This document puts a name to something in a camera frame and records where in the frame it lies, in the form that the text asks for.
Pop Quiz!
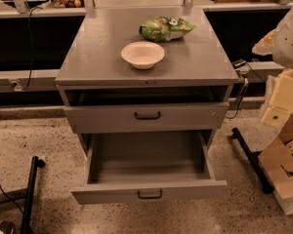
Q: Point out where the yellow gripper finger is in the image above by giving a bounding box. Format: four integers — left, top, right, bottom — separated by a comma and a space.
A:
261, 107, 290, 128

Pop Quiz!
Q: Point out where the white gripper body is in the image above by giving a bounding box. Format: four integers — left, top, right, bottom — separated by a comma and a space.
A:
269, 69, 293, 114

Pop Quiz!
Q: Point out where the grey drawer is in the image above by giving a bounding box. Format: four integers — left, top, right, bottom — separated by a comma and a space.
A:
64, 102, 229, 134
72, 131, 227, 205

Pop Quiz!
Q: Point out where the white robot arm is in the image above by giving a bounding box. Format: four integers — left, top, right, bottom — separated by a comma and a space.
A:
252, 6, 293, 128

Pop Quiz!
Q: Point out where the grey drawer cabinet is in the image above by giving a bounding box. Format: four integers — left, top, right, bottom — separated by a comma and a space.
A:
56, 7, 237, 148

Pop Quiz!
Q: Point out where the grey top drawer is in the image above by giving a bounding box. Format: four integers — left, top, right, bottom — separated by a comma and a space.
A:
64, 102, 229, 134

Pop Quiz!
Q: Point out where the brown cardboard box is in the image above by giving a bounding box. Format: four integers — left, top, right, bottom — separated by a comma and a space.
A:
259, 116, 293, 215

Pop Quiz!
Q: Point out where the black stand leg right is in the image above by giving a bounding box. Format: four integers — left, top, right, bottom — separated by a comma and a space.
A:
232, 128, 274, 194

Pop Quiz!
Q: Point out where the black stand leg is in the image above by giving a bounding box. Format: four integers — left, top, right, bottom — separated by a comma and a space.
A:
21, 156, 45, 234
232, 128, 274, 194

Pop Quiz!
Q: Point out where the green chip bag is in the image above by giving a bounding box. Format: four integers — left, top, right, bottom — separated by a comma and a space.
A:
139, 16, 195, 42

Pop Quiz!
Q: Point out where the white bowl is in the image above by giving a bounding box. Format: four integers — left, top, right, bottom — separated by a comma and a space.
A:
121, 41, 165, 70

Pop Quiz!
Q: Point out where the black stand leg left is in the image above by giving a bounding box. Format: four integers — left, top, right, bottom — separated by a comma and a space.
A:
21, 156, 45, 234

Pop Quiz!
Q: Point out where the black adapter with cable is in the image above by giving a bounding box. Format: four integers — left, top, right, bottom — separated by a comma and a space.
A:
226, 58, 265, 120

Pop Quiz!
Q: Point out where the black cable on left wall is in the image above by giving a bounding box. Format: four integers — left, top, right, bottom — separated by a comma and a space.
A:
11, 5, 44, 92

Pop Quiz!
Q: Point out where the black floor cable left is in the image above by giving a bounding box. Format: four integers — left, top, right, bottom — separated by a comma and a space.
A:
0, 159, 25, 215

